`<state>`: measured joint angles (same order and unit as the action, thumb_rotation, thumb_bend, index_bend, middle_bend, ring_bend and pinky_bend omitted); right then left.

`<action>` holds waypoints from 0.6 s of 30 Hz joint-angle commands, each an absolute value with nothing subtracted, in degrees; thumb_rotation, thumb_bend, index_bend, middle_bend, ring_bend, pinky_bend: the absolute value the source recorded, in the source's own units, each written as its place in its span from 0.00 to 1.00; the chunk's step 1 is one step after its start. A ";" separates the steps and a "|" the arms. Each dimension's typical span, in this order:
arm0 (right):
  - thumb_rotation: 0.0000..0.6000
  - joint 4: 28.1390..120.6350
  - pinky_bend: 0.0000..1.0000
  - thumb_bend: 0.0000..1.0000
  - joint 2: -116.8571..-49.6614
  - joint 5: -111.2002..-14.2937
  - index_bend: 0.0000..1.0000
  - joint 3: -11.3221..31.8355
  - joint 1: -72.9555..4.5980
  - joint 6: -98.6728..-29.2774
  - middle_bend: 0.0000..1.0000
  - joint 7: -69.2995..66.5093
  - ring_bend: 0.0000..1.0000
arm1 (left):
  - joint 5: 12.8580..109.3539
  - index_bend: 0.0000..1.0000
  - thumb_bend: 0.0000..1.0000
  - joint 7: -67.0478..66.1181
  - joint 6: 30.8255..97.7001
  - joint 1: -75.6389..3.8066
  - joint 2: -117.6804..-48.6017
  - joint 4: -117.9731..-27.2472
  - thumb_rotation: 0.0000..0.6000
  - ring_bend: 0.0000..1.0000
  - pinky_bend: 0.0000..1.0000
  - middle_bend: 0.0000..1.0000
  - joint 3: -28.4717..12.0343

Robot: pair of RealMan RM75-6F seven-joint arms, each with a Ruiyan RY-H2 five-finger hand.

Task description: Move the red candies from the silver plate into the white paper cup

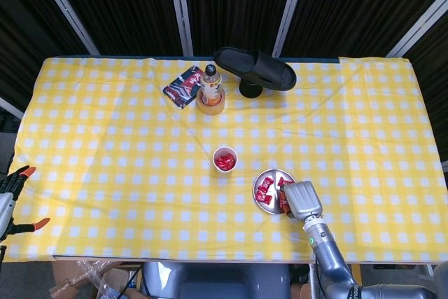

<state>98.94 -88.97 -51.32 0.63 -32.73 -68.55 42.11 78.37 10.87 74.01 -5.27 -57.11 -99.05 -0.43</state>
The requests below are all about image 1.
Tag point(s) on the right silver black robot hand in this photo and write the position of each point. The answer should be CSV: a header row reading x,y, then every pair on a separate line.
x,y
304,201

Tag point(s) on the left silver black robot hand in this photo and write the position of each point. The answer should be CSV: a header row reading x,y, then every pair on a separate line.
x,y
6,208

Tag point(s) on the red candy pile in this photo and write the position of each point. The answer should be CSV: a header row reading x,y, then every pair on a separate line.
x,y
264,188
224,161

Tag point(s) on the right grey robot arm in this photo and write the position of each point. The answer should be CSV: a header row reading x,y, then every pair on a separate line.
x,y
332,260

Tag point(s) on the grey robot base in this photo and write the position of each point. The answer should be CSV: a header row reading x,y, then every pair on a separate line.
x,y
217,285

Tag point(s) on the white paper cup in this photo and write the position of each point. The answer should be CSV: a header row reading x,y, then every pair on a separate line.
x,y
224,149

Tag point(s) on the round metal plate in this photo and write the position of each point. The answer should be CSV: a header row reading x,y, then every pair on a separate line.
x,y
273,173

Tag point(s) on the yellow table leg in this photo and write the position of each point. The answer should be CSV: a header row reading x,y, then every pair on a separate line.
x,y
356,271

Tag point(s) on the brown cardboard box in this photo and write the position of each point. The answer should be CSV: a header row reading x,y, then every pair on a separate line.
x,y
66,274

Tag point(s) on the clear plastic wrap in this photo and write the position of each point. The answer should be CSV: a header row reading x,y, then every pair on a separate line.
x,y
87,271

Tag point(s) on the black mesh pen holder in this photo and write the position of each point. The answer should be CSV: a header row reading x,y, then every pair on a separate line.
x,y
250,91

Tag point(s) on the yellowish clear tape roll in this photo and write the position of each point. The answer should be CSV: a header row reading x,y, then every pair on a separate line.
x,y
210,110

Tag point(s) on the yellow white checked tablecloth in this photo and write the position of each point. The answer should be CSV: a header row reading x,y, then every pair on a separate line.
x,y
140,173

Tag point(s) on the orange drink plastic bottle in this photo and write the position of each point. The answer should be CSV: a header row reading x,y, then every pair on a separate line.
x,y
211,85

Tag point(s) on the black rubber slipper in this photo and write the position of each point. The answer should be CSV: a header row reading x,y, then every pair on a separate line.
x,y
245,62

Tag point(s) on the dark blue red snack box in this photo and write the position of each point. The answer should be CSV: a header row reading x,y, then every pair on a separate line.
x,y
182,87

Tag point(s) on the white partition post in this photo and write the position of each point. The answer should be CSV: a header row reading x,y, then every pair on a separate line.
x,y
10,108
180,12
66,10
420,26
290,12

